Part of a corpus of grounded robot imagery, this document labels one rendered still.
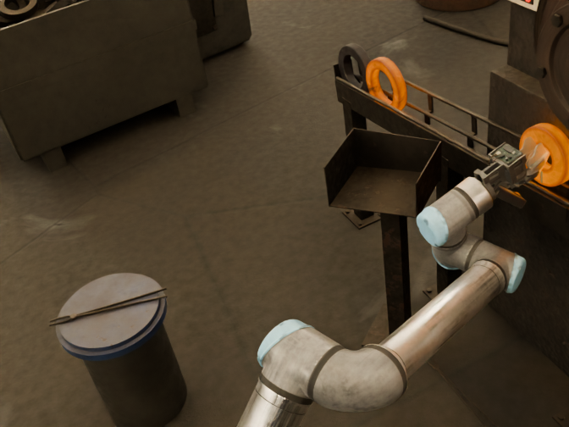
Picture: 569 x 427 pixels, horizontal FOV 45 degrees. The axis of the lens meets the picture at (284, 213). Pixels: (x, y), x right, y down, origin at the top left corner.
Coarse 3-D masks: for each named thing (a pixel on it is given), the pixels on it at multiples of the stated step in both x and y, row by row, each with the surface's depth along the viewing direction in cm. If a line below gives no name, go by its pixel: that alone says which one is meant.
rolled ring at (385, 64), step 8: (368, 64) 228; (376, 64) 223; (384, 64) 219; (392, 64) 219; (368, 72) 230; (376, 72) 229; (384, 72) 221; (392, 72) 218; (400, 72) 218; (368, 80) 232; (376, 80) 232; (392, 80) 219; (400, 80) 218; (368, 88) 234; (376, 88) 232; (400, 88) 218; (376, 96) 232; (384, 96) 232; (400, 96) 219; (392, 104) 225; (400, 104) 222
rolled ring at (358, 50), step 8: (344, 48) 239; (352, 48) 235; (360, 48) 234; (344, 56) 242; (352, 56) 236; (360, 56) 233; (368, 56) 233; (344, 64) 245; (360, 64) 234; (344, 72) 247; (352, 80) 247; (352, 88) 246
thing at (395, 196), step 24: (360, 144) 204; (384, 144) 199; (408, 144) 195; (432, 144) 192; (336, 168) 195; (360, 168) 208; (384, 168) 205; (408, 168) 201; (432, 168) 187; (336, 192) 199; (360, 192) 198; (384, 192) 195; (408, 192) 193; (432, 192) 192; (384, 216) 199; (408, 216) 185; (384, 240) 205; (384, 264) 211; (408, 264) 214; (408, 288) 219; (384, 312) 239; (408, 312) 225; (384, 336) 231
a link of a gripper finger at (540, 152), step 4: (540, 144) 164; (536, 148) 164; (540, 148) 164; (544, 148) 165; (536, 152) 164; (540, 152) 165; (544, 152) 166; (548, 152) 166; (532, 156) 165; (536, 156) 165; (540, 156) 166; (544, 156) 166; (548, 156) 167; (528, 160) 164; (532, 160) 165; (536, 160) 166; (540, 160) 166; (544, 160) 166; (528, 164) 165; (532, 164) 166; (536, 164) 165; (532, 168) 165
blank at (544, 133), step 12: (528, 132) 170; (540, 132) 166; (552, 132) 164; (552, 144) 164; (564, 144) 162; (552, 156) 166; (564, 156) 162; (552, 168) 167; (564, 168) 164; (540, 180) 173; (552, 180) 169; (564, 180) 167
